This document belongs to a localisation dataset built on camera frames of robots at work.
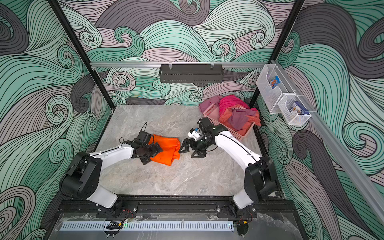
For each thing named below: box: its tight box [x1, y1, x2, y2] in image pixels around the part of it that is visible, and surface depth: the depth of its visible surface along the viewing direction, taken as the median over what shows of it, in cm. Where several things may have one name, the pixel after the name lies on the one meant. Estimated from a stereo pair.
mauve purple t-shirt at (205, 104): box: [199, 96, 222, 114], surface depth 117 cm
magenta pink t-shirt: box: [218, 94, 258, 116], surface depth 112 cm
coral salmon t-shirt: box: [219, 105, 262, 136], surface depth 106 cm
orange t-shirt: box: [148, 134, 181, 167], surface depth 92 cm
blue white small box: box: [289, 101, 310, 115], surface depth 66 cm
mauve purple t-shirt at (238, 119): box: [228, 109, 257, 131], surface depth 108 cm
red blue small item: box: [269, 76, 281, 89], surface depth 85 cm
